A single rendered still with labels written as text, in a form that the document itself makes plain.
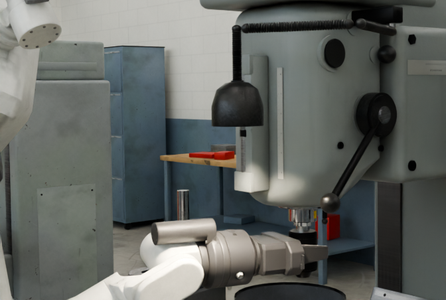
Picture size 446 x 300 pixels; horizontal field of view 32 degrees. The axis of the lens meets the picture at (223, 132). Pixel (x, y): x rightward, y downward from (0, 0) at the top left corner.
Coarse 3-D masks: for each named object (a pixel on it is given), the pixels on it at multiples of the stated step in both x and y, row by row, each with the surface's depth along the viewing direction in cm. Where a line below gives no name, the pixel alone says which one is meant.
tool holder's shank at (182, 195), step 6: (180, 192) 155; (186, 192) 156; (180, 198) 156; (186, 198) 156; (180, 204) 156; (186, 204) 156; (180, 210) 156; (186, 210) 156; (180, 216) 156; (186, 216) 156
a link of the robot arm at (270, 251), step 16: (240, 240) 121; (256, 240) 124; (272, 240) 125; (288, 240) 123; (240, 256) 120; (256, 256) 123; (272, 256) 122; (288, 256) 122; (304, 256) 122; (240, 272) 120; (256, 272) 123; (272, 272) 122; (288, 272) 122
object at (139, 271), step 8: (128, 272) 164; (136, 272) 164; (144, 272) 165; (200, 288) 155; (216, 288) 156; (224, 288) 158; (192, 296) 151; (200, 296) 152; (208, 296) 154; (216, 296) 156; (224, 296) 158
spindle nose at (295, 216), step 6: (288, 210) 129; (294, 210) 127; (300, 210) 126; (306, 210) 126; (312, 210) 127; (288, 216) 129; (294, 216) 127; (300, 216) 126; (306, 216) 126; (312, 216) 127; (300, 222) 127; (306, 222) 127
